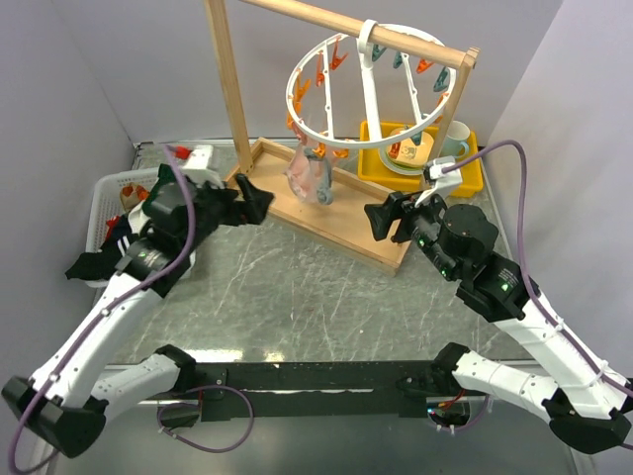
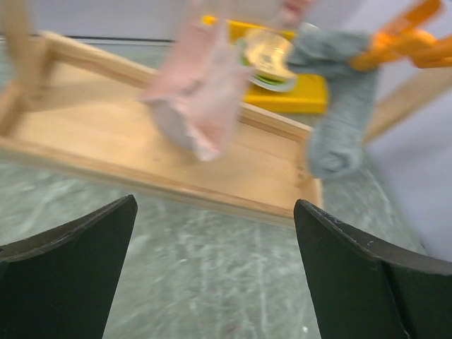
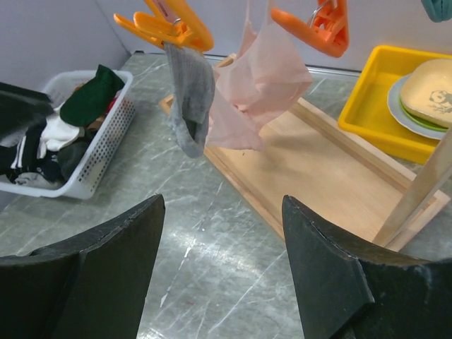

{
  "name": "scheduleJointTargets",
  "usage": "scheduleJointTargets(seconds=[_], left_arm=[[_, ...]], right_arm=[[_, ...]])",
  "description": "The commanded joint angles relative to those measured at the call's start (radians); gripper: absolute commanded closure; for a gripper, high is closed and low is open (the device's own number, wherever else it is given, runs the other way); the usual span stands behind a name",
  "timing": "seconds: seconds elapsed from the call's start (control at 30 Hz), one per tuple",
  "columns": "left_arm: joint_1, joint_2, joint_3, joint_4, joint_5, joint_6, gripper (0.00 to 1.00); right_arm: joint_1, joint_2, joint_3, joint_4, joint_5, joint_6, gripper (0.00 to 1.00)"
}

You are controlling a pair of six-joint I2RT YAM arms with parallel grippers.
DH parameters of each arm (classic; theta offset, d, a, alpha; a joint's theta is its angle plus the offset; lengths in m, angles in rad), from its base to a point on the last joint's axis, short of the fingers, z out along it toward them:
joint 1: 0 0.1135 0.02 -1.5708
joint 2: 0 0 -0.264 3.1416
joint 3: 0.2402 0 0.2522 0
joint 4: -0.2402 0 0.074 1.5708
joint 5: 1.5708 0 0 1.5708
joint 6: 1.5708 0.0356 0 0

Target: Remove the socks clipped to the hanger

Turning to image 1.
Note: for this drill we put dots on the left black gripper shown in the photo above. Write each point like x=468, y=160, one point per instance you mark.
x=240, y=212

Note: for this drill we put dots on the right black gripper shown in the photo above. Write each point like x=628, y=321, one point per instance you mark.
x=397, y=206

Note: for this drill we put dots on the white small sock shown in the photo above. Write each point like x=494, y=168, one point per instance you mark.
x=137, y=219

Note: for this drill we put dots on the black white striped sock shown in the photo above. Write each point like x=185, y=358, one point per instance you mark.
x=101, y=265

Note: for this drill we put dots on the dark green dotted sock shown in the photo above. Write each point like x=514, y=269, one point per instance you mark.
x=165, y=176

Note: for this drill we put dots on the orange sock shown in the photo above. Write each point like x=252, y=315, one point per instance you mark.
x=142, y=193

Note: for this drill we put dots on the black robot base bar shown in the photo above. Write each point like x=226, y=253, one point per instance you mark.
x=317, y=389

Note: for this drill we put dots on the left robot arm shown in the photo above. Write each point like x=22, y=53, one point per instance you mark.
x=67, y=402

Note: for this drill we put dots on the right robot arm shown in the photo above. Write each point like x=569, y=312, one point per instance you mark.
x=580, y=397

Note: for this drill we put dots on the white round clip hanger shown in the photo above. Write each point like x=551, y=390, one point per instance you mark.
x=297, y=88

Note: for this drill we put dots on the yellow plastic tray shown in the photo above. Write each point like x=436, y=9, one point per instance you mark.
x=371, y=168

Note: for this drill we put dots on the pink sheer sock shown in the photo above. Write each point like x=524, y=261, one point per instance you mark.
x=298, y=173

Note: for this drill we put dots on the yellow bowl on plates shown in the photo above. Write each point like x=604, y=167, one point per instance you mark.
x=407, y=157

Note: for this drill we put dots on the pale green mug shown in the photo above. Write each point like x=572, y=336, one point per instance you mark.
x=456, y=141

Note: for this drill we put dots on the argyle tan sock in basket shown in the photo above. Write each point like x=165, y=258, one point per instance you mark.
x=130, y=196

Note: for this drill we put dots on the red sock in basket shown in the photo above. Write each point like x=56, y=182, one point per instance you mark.
x=116, y=227

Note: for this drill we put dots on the white plastic laundry basket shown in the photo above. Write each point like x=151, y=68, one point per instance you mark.
x=106, y=205

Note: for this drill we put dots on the orange clothes clip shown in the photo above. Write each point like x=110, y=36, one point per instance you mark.
x=336, y=59

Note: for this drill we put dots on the wooden hanger rack frame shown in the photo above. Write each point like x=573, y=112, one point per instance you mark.
x=344, y=225

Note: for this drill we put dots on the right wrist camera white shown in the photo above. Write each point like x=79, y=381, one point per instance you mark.
x=443, y=176

